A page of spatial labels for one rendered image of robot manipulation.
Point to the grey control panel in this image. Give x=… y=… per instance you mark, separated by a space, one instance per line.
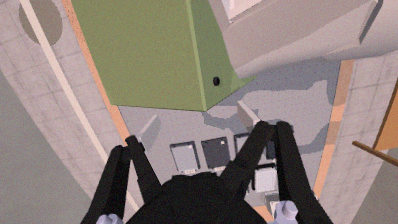
x=271 y=198

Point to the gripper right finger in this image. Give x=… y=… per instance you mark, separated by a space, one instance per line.
x=297 y=205

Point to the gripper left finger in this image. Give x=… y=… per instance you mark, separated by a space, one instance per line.
x=108 y=203

